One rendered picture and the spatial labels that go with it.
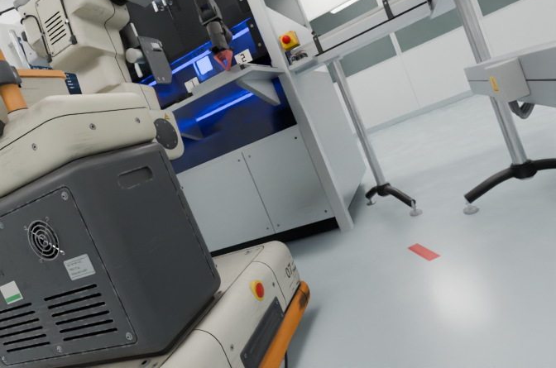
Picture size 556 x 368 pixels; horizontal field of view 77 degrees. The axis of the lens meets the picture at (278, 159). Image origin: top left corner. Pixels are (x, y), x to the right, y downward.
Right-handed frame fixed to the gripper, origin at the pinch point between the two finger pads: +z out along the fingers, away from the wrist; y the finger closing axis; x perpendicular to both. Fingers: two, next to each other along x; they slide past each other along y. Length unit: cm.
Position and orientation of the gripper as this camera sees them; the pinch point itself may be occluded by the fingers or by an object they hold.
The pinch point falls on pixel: (227, 69)
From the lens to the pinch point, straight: 147.9
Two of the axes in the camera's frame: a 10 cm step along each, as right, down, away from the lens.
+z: 3.3, 9.4, -1.0
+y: 4.0, -0.4, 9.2
